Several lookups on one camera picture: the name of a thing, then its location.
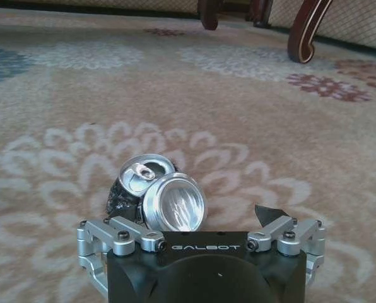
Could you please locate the crushed black aluminium can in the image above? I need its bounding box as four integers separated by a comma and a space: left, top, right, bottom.
105, 153, 209, 233

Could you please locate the beige lattice-patterned upholstered chair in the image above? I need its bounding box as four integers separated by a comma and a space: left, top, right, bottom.
267, 0, 376, 54

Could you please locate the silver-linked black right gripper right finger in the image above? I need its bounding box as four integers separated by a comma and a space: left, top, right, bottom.
247, 204, 327, 290

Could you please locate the curved dark wooden furniture leg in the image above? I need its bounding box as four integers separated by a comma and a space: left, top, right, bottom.
287, 0, 334, 64

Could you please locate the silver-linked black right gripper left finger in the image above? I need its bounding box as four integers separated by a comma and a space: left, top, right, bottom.
76, 216, 167, 300

